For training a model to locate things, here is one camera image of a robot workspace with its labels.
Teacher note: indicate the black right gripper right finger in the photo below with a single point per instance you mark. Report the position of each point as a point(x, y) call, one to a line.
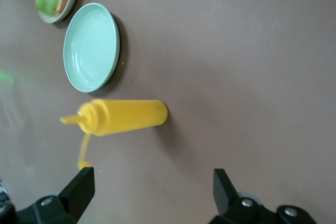
point(236, 211)

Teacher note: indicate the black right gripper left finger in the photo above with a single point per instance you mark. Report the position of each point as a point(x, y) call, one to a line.
point(65, 205)

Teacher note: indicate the yellow mustard squeeze bottle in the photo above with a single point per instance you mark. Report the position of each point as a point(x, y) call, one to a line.
point(126, 116)

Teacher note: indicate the mint green plate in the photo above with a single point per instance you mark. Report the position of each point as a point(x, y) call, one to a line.
point(90, 48)

